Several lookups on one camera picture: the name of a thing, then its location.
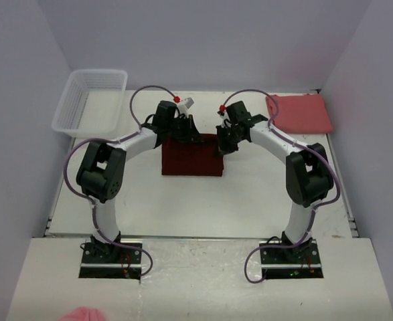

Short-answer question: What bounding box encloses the dark red t shirt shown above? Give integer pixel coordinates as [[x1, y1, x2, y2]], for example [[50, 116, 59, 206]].
[[161, 134, 224, 177]]

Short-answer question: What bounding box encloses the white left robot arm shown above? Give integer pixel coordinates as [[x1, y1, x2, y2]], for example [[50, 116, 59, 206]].
[[76, 98, 203, 243]]

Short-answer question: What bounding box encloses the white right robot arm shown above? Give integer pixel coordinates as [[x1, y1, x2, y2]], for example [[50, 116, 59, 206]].
[[216, 101, 338, 249]]

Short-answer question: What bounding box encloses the folded pink t shirt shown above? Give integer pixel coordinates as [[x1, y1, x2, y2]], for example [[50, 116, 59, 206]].
[[266, 94, 333, 134]]

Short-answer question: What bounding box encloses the white plastic basket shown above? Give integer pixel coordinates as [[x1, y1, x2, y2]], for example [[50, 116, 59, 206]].
[[52, 69, 128, 138]]

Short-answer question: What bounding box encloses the pink cloth at bottom edge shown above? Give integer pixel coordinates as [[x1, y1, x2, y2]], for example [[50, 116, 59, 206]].
[[59, 307, 106, 321]]

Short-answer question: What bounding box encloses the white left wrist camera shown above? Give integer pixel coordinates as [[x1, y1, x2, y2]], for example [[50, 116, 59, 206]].
[[177, 98, 194, 114]]

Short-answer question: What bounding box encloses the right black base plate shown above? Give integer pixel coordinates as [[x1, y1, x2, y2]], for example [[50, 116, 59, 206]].
[[260, 240, 324, 280]]

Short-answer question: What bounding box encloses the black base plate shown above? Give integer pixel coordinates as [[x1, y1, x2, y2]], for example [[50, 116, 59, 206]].
[[260, 240, 324, 280], [78, 241, 143, 280]]

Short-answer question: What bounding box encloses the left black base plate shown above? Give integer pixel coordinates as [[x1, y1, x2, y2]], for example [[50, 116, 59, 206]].
[[78, 241, 143, 280]]

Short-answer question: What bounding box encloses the aluminium table edge rail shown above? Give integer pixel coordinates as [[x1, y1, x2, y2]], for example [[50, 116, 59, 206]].
[[326, 134, 360, 238]]

